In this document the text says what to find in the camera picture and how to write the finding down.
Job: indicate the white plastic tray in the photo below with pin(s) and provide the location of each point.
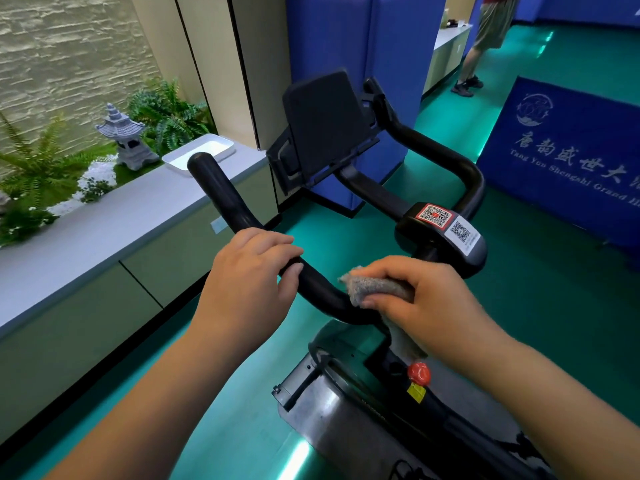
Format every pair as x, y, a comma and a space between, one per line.
210, 147

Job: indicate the black exercise bike frame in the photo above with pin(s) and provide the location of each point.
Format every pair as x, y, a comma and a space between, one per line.
360, 374

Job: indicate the red round knob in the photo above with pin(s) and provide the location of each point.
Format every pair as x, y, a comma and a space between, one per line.
419, 373

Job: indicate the green moss mat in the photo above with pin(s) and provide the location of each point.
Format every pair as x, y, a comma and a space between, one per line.
125, 174

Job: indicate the grey stone pagoda lantern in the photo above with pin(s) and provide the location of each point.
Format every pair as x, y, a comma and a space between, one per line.
127, 144

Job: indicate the large bushy fern plant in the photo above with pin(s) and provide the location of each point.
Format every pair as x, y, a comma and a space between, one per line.
170, 117

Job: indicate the blue wall pad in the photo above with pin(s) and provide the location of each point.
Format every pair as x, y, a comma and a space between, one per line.
400, 59

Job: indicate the black exercise bike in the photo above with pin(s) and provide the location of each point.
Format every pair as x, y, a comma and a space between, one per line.
325, 419

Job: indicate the pale hallway cabinet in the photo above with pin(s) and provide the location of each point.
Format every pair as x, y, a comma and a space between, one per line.
445, 54

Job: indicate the slim green fern plant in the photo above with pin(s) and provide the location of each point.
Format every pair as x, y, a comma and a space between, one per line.
40, 164

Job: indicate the black tablet holder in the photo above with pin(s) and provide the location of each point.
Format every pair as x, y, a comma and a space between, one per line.
325, 119

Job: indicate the small dark green shrub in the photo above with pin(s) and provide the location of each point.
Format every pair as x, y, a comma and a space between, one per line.
22, 222
96, 189

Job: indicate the grey cleaning cloth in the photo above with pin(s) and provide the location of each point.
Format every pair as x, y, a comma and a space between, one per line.
370, 287

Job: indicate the patch of white pebbles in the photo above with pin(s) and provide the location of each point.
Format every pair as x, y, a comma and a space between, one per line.
97, 172

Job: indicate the blue hotel banner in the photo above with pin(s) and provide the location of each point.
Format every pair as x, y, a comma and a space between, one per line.
575, 159

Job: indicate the long cabinet with grey top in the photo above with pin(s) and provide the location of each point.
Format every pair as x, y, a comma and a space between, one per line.
75, 334

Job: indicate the pale square wall socket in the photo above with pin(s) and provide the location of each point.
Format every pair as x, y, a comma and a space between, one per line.
218, 224

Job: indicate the person's right hand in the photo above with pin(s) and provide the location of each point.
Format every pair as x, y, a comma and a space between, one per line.
445, 314

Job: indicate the person's left hand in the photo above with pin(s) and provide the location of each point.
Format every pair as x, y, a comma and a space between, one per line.
245, 294

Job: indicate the pale bottle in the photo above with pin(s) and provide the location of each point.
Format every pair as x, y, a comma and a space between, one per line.
445, 17

